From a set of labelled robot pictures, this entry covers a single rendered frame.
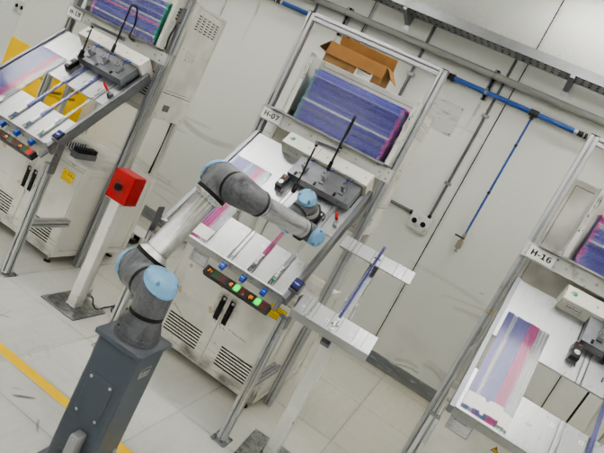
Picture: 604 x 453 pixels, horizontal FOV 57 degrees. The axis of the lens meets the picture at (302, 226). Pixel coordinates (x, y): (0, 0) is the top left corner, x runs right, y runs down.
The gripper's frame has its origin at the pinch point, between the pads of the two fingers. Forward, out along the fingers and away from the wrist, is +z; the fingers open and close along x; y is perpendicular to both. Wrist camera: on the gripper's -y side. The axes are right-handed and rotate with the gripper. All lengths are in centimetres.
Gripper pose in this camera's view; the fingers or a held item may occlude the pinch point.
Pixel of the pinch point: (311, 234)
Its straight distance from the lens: 248.7
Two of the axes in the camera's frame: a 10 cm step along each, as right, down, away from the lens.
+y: 5.6, -7.8, 2.8
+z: 1.0, 4.0, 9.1
